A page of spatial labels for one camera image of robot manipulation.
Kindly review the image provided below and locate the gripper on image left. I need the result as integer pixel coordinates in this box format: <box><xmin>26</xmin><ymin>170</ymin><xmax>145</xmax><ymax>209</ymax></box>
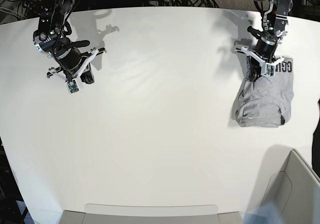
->
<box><xmin>55</xmin><ymin>39</ymin><xmax>95</xmax><ymax>84</ymax></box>

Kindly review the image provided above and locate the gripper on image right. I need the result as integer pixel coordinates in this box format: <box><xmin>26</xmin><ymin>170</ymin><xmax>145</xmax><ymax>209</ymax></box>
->
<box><xmin>246</xmin><ymin>26</ymin><xmax>278</xmax><ymax>82</ymax></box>

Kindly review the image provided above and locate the grey T-shirt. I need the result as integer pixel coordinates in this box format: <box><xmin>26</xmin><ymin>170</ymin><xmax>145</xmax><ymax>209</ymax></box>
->
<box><xmin>234</xmin><ymin>57</ymin><xmax>294</xmax><ymax>128</ymax></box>

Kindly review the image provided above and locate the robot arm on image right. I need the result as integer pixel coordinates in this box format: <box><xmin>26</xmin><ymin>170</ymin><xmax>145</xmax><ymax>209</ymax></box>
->
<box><xmin>241</xmin><ymin>0</ymin><xmax>293</xmax><ymax>82</ymax></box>

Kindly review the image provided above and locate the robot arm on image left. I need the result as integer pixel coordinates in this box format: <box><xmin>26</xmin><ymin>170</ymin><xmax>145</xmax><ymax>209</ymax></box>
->
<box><xmin>32</xmin><ymin>0</ymin><xmax>90</xmax><ymax>81</ymax></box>

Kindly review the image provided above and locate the grey bin at right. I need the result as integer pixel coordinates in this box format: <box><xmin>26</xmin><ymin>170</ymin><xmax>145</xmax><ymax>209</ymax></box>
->
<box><xmin>259</xmin><ymin>150</ymin><xmax>320</xmax><ymax>224</ymax></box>

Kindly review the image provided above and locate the grey tray at bottom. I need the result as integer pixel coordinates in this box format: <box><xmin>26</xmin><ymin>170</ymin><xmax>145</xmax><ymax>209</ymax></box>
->
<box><xmin>60</xmin><ymin>204</ymin><xmax>243</xmax><ymax>224</ymax></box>

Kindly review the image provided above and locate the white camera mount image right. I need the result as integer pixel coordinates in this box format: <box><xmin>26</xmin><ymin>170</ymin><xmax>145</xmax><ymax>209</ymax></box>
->
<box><xmin>235</xmin><ymin>45</ymin><xmax>285</xmax><ymax>77</ymax></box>

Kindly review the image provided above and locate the white camera mount image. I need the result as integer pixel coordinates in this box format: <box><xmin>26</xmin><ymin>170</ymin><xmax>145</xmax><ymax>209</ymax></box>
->
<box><xmin>46</xmin><ymin>47</ymin><xmax>106</xmax><ymax>94</ymax></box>
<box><xmin>235</xmin><ymin>45</ymin><xmax>285</xmax><ymax>77</ymax></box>

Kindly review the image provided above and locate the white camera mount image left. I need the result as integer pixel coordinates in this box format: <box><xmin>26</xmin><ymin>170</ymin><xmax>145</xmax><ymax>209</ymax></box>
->
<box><xmin>46</xmin><ymin>47</ymin><xmax>106</xmax><ymax>94</ymax></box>

